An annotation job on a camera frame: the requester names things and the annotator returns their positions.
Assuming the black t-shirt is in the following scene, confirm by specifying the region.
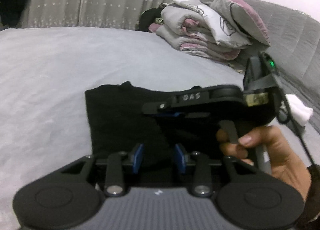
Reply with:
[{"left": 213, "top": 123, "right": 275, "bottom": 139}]
[{"left": 85, "top": 81, "right": 226, "bottom": 188}]

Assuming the person right hand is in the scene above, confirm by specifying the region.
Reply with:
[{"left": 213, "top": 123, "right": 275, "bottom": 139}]
[{"left": 216, "top": 126, "right": 311, "bottom": 200}]

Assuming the white folded garment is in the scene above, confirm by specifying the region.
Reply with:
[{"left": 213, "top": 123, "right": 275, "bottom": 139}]
[{"left": 280, "top": 94, "right": 313, "bottom": 127}]

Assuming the grey quilted bedspread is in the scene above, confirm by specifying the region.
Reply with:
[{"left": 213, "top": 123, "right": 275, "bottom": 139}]
[{"left": 235, "top": 0, "right": 319, "bottom": 131}]

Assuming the folded floral duvet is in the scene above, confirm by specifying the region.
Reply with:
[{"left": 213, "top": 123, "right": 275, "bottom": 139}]
[{"left": 149, "top": 0, "right": 252, "bottom": 62}]

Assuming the black item behind duvet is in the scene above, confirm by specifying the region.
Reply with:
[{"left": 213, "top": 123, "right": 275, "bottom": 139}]
[{"left": 138, "top": 8, "right": 162, "bottom": 32}]

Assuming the pink grey pillow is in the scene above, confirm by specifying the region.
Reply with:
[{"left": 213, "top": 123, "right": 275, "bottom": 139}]
[{"left": 199, "top": 0, "right": 271, "bottom": 46}]

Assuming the grey bed sheet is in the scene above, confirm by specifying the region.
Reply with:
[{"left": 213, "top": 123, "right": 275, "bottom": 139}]
[{"left": 1, "top": 27, "right": 242, "bottom": 229}]

